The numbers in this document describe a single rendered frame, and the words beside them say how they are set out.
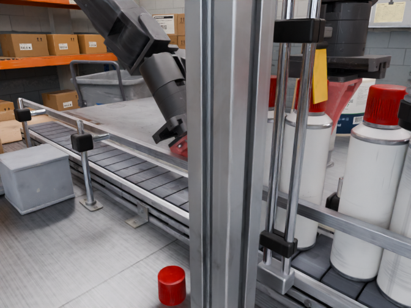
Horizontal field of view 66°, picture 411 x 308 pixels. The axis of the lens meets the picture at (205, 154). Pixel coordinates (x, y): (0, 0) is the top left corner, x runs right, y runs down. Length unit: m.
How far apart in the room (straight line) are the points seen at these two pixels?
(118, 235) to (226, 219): 0.32
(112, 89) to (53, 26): 2.70
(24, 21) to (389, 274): 5.10
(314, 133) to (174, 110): 0.21
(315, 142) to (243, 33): 0.18
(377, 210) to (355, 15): 0.20
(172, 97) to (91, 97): 2.45
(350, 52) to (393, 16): 4.24
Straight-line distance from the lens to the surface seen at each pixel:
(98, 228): 0.56
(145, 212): 0.55
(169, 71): 0.49
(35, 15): 5.30
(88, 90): 2.90
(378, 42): 4.76
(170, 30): 4.13
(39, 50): 4.42
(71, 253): 0.52
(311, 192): 0.38
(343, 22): 0.39
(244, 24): 0.21
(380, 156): 0.33
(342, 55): 0.39
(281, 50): 0.28
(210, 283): 0.31
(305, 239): 0.41
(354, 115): 0.92
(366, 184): 0.34
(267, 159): 0.38
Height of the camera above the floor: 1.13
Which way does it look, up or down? 20 degrees down
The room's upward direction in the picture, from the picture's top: straight up
